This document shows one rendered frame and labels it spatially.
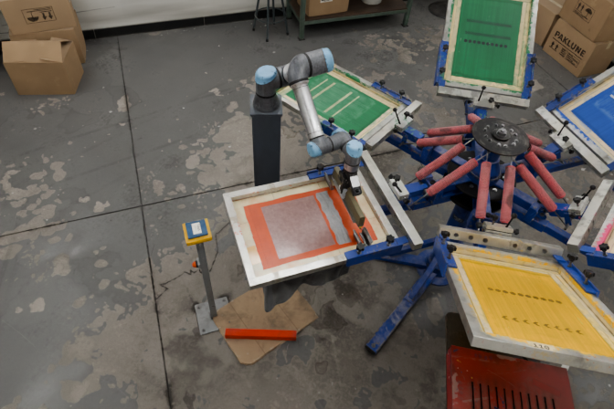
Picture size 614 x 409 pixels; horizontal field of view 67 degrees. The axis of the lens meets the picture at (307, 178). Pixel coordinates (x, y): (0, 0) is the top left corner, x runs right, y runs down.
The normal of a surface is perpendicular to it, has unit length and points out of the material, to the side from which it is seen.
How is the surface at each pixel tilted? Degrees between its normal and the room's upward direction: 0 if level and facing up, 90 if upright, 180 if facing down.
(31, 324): 0
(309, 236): 0
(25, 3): 89
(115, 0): 90
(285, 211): 0
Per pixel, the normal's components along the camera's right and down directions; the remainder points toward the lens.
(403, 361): 0.06, -0.67
